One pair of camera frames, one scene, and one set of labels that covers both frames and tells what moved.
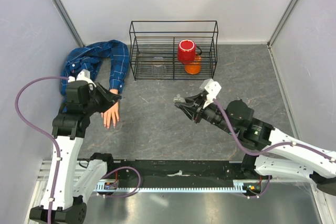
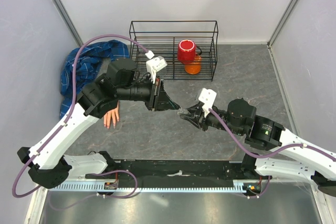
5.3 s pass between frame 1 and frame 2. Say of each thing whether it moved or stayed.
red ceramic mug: stayed
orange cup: stayed
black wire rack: stayed
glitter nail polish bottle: moved
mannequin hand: stayed
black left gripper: moved
